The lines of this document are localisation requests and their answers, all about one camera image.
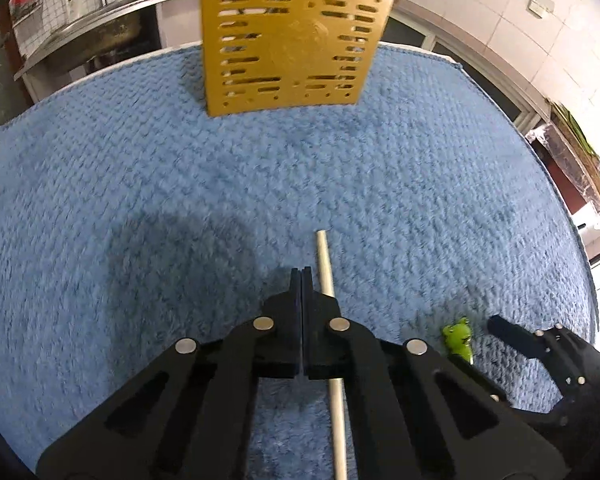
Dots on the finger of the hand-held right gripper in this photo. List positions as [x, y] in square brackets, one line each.
[517, 337]
[555, 420]

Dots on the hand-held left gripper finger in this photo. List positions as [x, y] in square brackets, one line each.
[296, 310]
[306, 310]

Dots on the pale wooden chopstick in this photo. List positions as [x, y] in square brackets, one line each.
[324, 260]

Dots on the green frog utensil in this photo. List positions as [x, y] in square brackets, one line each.
[457, 337]

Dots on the yellow perforated utensil holder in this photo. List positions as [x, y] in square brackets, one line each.
[290, 50]

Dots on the blue fleece blanket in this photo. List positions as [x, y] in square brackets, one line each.
[180, 185]

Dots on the foil-lined wooden tray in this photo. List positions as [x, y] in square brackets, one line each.
[575, 170]

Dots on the green leafy vegetable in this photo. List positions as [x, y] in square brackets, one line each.
[577, 130]

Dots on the white kitchen cabinet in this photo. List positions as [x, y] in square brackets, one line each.
[460, 40]

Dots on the steel sink counter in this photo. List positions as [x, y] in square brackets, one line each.
[105, 20]

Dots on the white wall socket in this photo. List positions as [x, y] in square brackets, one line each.
[540, 3]

